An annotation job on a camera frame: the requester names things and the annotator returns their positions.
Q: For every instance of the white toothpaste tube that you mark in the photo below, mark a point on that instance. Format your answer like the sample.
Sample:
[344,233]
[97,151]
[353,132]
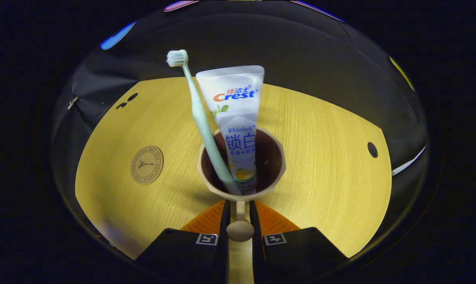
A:
[234,106]

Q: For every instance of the wooden desktop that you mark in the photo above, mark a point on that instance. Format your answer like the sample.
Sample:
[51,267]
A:
[320,177]

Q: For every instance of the black backdrop cloth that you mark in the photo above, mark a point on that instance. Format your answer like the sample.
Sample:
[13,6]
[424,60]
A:
[301,51]

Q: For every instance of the metal cloth clip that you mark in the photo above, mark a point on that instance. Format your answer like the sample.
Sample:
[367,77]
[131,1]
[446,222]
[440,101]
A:
[72,103]

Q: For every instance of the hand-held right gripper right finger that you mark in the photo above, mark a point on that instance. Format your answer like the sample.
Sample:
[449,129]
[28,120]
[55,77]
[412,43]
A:
[301,256]

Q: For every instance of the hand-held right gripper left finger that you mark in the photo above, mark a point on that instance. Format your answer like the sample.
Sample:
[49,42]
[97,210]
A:
[183,256]

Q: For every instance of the pale green toothbrush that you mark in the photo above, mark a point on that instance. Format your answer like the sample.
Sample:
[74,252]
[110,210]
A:
[200,118]

